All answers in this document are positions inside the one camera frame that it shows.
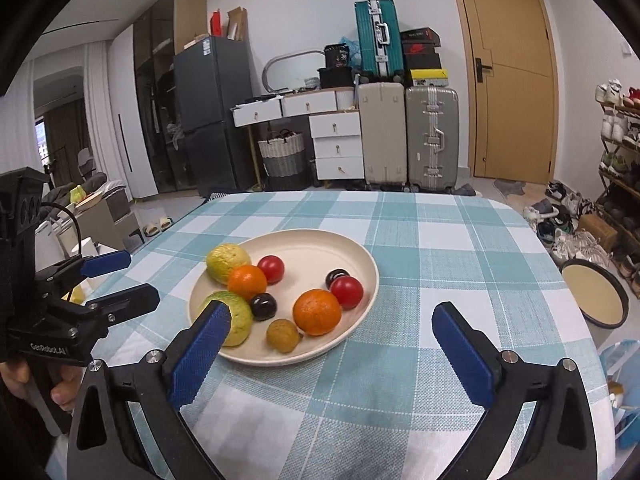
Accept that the large red tomato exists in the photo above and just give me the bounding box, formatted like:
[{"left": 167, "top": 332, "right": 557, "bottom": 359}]
[{"left": 330, "top": 276, "right": 364, "bottom": 310}]

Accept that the large blue plastic bag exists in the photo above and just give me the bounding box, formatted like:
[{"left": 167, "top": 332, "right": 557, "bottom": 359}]
[{"left": 597, "top": 340, "right": 640, "bottom": 453}]

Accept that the beige suitcase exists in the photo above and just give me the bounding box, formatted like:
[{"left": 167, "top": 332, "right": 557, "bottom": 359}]
[{"left": 356, "top": 82, "right": 407, "bottom": 190}]

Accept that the grey sofa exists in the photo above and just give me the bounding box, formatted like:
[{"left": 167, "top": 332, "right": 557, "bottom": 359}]
[{"left": 47, "top": 170, "right": 146, "bottom": 256}]

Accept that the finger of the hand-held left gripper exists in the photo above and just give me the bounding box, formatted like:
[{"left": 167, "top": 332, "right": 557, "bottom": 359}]
[
  {"left": 85, "top": 283, "right": 161, "bottom": 323},
  {"left": 35, "top": 250, "right": 132, "bottom": 286}
]

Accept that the wooden door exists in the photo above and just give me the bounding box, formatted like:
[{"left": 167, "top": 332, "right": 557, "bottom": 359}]
[{"left": 446, "top": 0, "right": 560, "bottom": 186}]

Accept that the teal checked tablecloth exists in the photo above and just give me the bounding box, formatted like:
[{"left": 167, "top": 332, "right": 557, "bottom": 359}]
[{"left": 80, "top": 191, "right": 616, "bottom": 480}]

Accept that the oval silver-framed mirror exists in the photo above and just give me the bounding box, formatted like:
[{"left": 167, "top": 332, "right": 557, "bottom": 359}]
[{"left": 262, "top": 50, "right": 326, "bottom": 92}]

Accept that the yellow shoe box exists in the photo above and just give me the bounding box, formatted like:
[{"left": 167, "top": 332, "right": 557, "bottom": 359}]
[{"left": 409, "top": 68, "right": 448, "bottom": 88}]

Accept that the black bucket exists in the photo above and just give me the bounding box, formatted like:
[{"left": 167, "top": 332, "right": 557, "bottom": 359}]
[{"left": 323, "top": 44, "right": 351, "bottom": 68}]

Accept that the red and black shoe box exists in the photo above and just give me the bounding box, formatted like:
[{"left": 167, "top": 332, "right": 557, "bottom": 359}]
[{"left": 401, "top": 41, "right": 442, "bottom": 57}]

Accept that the black storage box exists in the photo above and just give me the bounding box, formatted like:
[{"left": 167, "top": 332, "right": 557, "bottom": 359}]
[{"left": 318, "top": 66, "right": 357, "bottom": 89}]

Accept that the cream round plate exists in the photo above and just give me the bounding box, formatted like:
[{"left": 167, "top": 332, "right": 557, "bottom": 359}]
[{"left": 188, "top": 229, "right": 379, "bottom": 367}]

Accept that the dark glass wardrobe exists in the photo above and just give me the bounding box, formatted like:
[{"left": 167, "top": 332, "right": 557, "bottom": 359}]
[{"left": 132, "top": 0, "right": 208, "bottom": 193}]

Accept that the pile of shoes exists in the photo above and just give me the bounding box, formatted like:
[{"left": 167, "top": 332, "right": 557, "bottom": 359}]
[{"left": 522, "top": 180, "right": 626, "bottom": 268}]

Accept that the white wardrobe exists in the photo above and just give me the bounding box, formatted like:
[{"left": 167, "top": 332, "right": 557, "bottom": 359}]
[{"left": 107, "top": 24, "right": 160, "bottom": 200}]

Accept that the shoe rack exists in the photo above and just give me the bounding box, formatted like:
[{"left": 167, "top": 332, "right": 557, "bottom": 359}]
[{"left": 595, "top": 80, "right": 640, "bottom": 301}]

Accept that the plain black shoe box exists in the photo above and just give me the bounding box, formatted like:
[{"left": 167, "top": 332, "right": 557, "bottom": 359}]
[{"left": 404, "top": 54, "right": 443, "bottom": 71}]

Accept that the teal suitcase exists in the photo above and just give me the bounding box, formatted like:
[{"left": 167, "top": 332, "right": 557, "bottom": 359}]
[{"left": 354, "top": 0, "right": 405, "bottom": 83}]

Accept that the small red tomato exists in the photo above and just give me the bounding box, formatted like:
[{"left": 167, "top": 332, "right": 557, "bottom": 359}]
[{"left": 257, "top": 255, "right": 286, "bottom": 284}]

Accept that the white drawer desk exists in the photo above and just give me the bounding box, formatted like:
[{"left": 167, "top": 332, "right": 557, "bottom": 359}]
[{"left": 231, "top": 87, "right": 366, "bottom": 181}]

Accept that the black-rimmed round tray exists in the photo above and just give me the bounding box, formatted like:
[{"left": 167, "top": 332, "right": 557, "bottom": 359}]
[{"left": 560, "top": 258, "right": 630, "bottom": 330}]

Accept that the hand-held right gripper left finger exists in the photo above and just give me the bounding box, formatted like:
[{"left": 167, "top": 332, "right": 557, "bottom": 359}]
[{"left": 65, "top": 300, "right": 232, "bottom": 480}]

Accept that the dark grey refrigerator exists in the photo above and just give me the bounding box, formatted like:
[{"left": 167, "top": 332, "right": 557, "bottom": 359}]
[{"left": 172, "top": 36, "right": 258, "bottom": 198}]

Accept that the silver suitcase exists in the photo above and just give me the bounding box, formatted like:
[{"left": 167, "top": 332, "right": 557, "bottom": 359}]
[{"left": 404, "top": 86, "right": 460, "bottom": 193}]

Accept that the large orange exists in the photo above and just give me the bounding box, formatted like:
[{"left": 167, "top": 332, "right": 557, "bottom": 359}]
[{"left": 293, "top": 288, "right": 343, "bottom": 336}]

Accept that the grey cloth rag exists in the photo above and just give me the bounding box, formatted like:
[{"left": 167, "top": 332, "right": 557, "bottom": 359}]
[{"left": 492, "top": 178, "right": 526, "bottom": 197}]

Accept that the person's left forearm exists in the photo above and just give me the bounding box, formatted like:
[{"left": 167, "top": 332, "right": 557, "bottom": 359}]
[{"left": 0, "top": 390, "right": 71, "bottom": 480}]

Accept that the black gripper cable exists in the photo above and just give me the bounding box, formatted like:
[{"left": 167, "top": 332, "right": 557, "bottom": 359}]
[{"left": 40, "top": 202, "right": 83, "bottom": 261}]

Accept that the small orange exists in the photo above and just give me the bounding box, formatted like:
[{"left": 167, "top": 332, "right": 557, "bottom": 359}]
[{"left": 227, "top": 264, "right": 268, "bottom": 301}]

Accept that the woven laundry basket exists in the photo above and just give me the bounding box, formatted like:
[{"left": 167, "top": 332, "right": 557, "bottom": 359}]
[{"left": 257, "top": 130, "right": 307, "bottom": 178}]

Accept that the person's left hand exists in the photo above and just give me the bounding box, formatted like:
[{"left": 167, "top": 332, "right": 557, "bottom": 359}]
[{"left": 0, "top": 362, "right": 85, "bottom": 414}]

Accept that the green yellow guava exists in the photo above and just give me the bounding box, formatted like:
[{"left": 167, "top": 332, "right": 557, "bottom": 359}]
[{"left": 197, "top": 290, "right": 254, "bottom": 347}]

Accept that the open cardboard box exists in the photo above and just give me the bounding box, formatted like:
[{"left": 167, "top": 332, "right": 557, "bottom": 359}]
[{"left": 227, "top": 6, "right": 248, "bottom": 42}]

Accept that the brown longan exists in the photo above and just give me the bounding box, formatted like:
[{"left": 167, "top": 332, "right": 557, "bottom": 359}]
[{"left": 266, "top": 319, "right": 302, "bottom": 354}]

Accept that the brown cardboard box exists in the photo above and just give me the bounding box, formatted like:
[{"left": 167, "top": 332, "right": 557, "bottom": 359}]
[{"left": 577, "top": 214, "right": 618, "bottom": 253}]

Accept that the white curtain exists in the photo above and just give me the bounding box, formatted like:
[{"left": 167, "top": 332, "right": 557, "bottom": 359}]
[
  {"left": 0, "top": 60, "right": 36, "bottom": 173},
  {"left": 82, "top": 42, "right": 118, "bottom": 186}
]

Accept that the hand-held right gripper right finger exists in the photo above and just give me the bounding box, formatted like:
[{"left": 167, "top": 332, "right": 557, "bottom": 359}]
[{"left": 432, "top": 301, "right": 598, "bottom": 480}]

